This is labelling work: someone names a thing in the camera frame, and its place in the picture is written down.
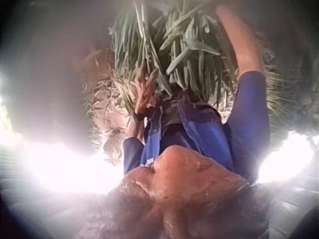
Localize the bundle of green leafy stalks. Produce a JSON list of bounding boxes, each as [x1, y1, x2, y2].
[[108, 0, 240, 112]]

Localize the person's legs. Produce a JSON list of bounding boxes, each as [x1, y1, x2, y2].
[[159, 90, 223, 132]]

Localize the black wrist band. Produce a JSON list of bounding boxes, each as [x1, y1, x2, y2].
[[134, 108, 152, 123]]

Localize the person's left hand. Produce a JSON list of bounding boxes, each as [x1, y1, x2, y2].
[[134, 69, 160, 117]]

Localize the heap of dry brown leaves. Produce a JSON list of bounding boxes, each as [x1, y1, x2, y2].
[[80, 46, 140, 166]]

